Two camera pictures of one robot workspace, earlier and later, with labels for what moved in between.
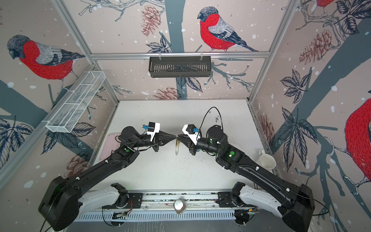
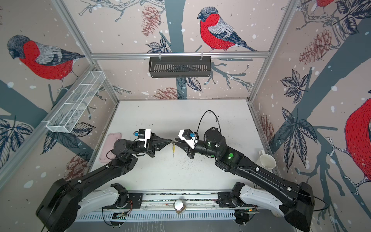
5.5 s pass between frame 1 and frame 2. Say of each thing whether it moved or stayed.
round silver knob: stayed
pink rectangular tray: stayed
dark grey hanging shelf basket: stayed
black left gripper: moved
